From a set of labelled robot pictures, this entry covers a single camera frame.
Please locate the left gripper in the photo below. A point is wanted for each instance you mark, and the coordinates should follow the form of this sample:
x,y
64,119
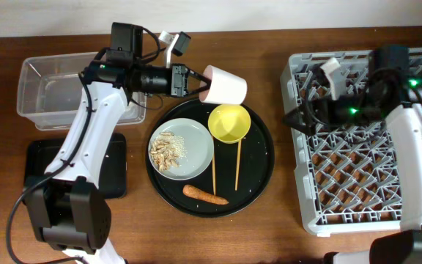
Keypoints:
x,y
179,74

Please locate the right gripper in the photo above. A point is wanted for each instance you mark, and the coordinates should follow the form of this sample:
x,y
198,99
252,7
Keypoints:
x,y
324,108

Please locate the pink cup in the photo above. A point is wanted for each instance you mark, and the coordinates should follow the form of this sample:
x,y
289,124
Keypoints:
x,y
226,88

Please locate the yellow bowl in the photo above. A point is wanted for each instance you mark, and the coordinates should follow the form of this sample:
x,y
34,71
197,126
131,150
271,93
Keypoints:
x,y
229,123

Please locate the grey plate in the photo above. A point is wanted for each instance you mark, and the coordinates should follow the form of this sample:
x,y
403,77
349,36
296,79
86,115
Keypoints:
x,y
198,143

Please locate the orange carrot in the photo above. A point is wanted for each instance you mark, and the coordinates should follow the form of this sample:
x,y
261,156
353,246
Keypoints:
x,y
196,193

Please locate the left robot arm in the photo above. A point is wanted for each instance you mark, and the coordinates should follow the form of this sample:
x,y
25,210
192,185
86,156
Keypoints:
x,y
66,209

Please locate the grey dishwasher rack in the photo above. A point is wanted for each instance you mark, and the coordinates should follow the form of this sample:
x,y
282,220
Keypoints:
x,y
343,176

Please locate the round black tray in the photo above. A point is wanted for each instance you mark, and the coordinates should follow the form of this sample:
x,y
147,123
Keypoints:
x,y
256,167

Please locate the peanut shells pile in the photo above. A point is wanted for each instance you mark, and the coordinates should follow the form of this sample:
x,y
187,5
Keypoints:
x,y
160,154

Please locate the clear plastic bin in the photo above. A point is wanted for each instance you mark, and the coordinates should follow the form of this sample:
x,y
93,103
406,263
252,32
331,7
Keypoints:
x,y
49,89

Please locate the black rectangular tray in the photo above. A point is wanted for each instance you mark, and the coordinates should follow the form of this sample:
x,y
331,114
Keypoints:
x,y
113,173

